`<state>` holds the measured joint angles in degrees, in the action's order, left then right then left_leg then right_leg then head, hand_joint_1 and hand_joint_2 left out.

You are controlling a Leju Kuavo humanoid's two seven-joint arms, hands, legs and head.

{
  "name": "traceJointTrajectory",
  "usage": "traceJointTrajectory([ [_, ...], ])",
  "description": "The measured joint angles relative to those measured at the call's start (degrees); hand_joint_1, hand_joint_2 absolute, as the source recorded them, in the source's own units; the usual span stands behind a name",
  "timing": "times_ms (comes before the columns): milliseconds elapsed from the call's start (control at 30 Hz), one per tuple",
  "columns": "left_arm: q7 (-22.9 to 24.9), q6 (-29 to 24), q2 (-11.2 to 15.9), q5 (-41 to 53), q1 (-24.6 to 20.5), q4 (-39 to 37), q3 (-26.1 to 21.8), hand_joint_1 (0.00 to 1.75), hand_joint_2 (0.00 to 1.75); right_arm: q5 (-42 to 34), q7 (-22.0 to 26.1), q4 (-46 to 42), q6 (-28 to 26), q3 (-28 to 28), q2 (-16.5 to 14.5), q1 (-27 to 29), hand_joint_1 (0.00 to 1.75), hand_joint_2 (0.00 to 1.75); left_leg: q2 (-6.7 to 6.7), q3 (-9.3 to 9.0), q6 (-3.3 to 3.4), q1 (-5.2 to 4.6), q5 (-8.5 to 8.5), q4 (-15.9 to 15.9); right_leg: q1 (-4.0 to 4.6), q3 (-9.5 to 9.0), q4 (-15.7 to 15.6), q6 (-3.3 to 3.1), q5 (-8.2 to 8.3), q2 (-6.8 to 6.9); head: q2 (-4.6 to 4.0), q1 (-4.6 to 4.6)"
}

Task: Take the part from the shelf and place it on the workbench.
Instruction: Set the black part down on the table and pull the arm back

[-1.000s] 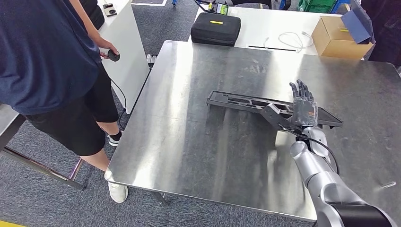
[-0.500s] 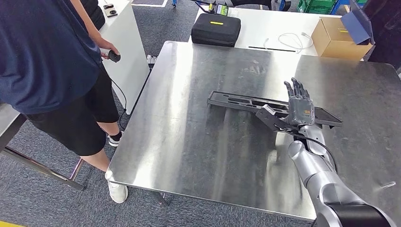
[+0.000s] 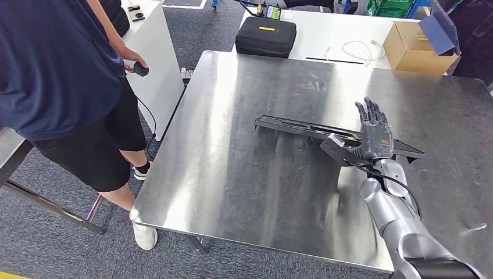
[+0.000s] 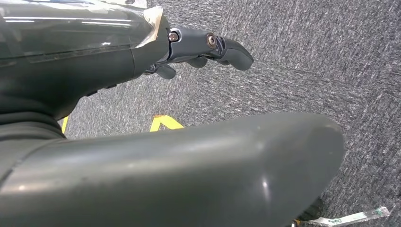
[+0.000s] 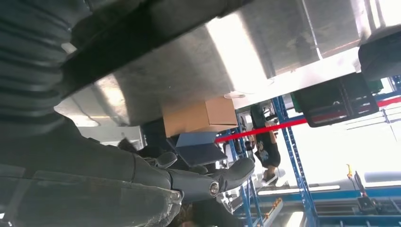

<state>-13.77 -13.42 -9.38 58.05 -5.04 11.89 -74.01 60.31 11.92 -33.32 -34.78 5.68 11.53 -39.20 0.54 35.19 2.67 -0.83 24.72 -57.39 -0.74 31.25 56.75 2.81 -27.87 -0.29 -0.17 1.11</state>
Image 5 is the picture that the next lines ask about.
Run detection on brown cardboard box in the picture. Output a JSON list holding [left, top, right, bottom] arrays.
[[162, 97, 239, 139]]

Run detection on green slotted plastic crate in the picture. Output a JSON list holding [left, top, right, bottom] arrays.
[[291, 73, 384, 128]]

